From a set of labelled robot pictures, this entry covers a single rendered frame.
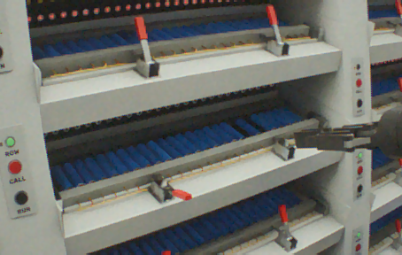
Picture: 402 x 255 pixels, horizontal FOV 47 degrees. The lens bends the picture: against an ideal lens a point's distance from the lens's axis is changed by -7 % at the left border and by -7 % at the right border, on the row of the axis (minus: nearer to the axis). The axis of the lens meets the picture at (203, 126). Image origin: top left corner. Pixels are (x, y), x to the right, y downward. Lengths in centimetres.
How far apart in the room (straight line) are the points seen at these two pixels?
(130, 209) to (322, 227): 48
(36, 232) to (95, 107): 19
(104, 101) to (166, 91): 10
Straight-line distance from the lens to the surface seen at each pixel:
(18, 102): 64
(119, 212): 74
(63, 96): 66
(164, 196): 76
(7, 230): 67
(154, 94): 72
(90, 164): 81
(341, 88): 101
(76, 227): 71
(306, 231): 105
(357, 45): 103
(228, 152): 87
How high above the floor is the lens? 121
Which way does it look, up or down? 13 degrees down
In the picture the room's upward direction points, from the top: 5 degrees counter-clockwise
